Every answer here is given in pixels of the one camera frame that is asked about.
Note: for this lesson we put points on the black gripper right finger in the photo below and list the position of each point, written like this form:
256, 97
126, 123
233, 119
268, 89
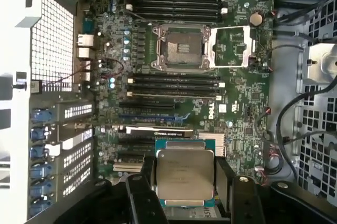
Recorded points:
245, 203

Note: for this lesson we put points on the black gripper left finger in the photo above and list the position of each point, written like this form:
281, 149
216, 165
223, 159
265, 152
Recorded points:
142, 203

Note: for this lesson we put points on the silver green CPU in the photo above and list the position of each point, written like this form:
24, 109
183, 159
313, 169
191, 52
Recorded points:
184, 174

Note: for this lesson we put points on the blue expansion slot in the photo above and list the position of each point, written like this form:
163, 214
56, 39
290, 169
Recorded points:
147, 118

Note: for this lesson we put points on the black expansion slot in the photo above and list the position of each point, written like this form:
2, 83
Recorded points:
146, 105

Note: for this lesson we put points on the CPU socket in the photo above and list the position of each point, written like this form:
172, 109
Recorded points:
183, 48

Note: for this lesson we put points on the silver finned chipset heatsink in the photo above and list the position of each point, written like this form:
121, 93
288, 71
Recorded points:
212, 140

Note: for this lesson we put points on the black Nvidia graphics card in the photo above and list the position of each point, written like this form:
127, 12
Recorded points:
158, 131

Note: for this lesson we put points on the blue card retention clip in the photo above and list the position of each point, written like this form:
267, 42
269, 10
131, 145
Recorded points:
39, 207
40, 189
39, 152
39, 133
40, 170
40, 115

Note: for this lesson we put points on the green Dell motherboard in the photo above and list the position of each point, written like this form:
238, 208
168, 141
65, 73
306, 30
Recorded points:
237, 97

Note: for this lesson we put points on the silver network port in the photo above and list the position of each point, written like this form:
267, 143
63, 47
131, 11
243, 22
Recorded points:
86, 53
85, 40

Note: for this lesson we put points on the black open PC case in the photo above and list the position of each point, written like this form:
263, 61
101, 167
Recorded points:
316, 58

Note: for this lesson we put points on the round silver coin battery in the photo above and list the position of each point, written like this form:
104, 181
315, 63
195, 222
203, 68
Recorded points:
256, 18

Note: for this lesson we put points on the silver socket cover frame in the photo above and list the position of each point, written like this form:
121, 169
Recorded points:
246, 48

